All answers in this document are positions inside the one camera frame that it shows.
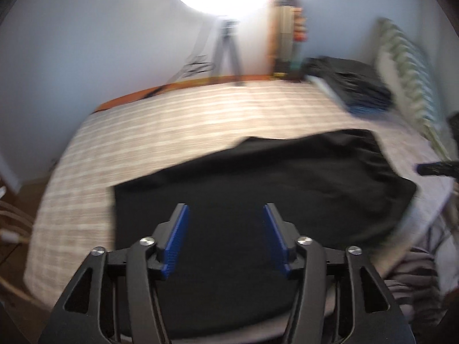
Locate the stack of dark folded clothes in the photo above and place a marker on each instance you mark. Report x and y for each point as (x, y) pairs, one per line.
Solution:
(349, 80)

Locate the grey lamp tripod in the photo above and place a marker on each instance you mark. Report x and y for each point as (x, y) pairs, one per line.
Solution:
(227, 48)

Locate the striped green white pillow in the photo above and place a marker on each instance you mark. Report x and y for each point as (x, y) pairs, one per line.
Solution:
(407, 75)

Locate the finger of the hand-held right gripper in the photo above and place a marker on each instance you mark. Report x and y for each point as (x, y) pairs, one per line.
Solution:
(435, 168)

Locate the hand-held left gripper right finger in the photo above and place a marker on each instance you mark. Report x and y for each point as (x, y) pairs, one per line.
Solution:
(275, 235)

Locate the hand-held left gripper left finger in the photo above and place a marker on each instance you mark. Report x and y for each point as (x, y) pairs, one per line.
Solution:
(175, 235)

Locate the black pants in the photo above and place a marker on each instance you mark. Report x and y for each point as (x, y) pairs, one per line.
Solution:
(272, 182)

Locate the wooden rack with orange items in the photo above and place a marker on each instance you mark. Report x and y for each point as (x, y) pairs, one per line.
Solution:
(287, 36)

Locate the striped grey clothing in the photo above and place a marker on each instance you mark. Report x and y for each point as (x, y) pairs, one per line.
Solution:
(416, 279)

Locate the striped beige bed cover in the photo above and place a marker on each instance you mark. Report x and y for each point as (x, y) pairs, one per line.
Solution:
(143, 139)

